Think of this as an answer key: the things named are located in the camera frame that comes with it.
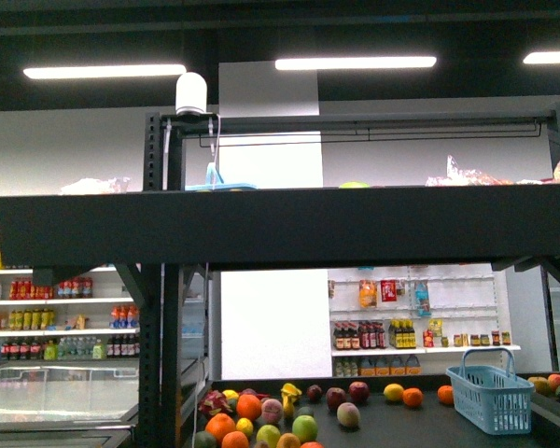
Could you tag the white drinks shelf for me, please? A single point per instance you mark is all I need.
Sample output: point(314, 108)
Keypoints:
point(88, 317)

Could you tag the blue basket upper shelf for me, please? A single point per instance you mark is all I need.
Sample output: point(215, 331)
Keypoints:
point(214, 181)

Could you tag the white dome camera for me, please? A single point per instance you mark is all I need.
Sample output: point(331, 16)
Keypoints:
point(190, 94)

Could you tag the white sauce shelf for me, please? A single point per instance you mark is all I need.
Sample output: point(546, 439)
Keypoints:
point(411, 320)

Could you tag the green apple far shelf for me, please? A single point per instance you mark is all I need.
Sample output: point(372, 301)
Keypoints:
point(305, 428)

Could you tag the blue basket on shelf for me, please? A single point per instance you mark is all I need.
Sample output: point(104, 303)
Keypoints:
point(495, 400)

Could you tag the yellow banana bunch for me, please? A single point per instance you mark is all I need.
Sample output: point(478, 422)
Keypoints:
point(290, 394)

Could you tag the pink dragon fruit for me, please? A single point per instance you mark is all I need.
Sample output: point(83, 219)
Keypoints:
point(213, 403)

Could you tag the glass freezer chest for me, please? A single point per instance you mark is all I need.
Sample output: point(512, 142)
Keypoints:
point(68, 404)

